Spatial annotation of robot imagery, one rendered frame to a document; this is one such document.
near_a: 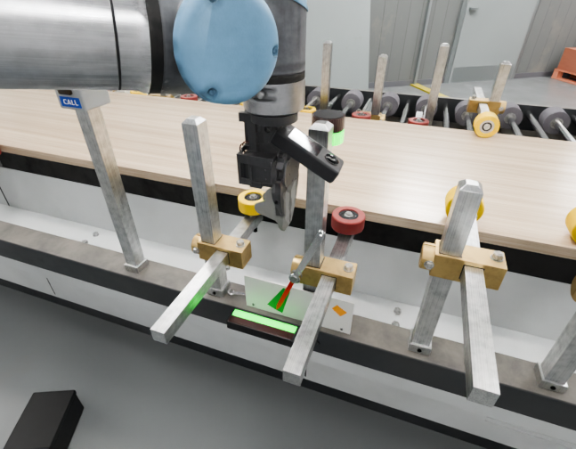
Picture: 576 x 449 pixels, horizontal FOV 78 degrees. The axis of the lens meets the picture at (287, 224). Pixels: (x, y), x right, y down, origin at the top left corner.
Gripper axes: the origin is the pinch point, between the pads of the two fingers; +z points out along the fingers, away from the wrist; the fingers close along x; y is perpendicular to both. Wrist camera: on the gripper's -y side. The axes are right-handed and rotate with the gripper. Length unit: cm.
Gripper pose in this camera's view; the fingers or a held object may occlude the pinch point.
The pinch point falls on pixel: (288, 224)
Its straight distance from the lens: 63.4
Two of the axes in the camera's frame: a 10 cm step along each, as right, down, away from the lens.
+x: -3.4, 5.3, -7.8
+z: 0.0, 8.3, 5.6
